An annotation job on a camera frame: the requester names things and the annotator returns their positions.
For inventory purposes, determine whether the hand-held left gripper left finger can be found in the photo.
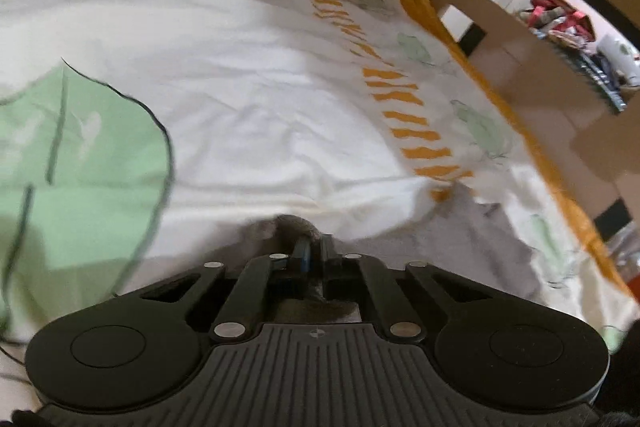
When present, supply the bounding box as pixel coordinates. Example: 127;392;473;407
140;237;310;340

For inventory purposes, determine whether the grey knit hoodie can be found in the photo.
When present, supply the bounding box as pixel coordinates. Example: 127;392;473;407
240;186;547;324

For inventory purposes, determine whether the leaf print bed cover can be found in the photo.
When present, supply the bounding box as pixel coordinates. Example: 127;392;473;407
0;0;632;408

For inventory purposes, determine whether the wooden bed frame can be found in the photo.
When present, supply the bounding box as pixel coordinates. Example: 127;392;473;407
0;0;640;303

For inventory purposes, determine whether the pink clothes pile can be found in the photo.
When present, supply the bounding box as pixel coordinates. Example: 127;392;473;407
520;0;597;44

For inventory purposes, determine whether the orange mattress sheet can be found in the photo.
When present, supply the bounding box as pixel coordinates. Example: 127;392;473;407
390;0;637;305

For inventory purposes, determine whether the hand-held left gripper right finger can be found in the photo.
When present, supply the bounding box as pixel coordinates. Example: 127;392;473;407
320;234;496;340

